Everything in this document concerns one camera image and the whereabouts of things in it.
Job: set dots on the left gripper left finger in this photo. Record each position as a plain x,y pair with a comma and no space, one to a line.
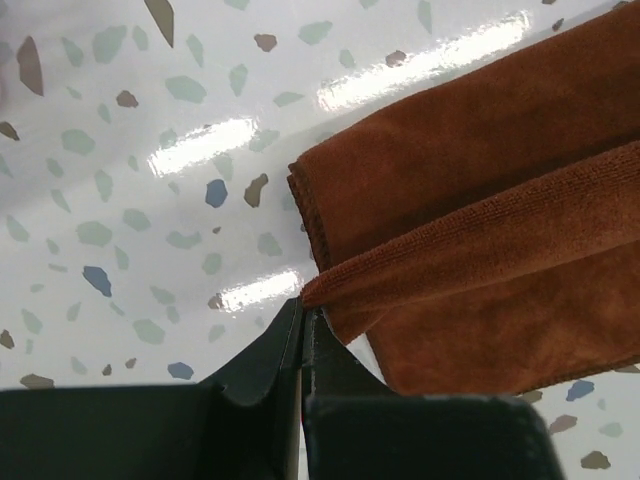
241,422

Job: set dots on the brown towel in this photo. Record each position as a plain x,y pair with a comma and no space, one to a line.
484,234

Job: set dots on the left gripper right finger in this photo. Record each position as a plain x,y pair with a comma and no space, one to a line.
356,427

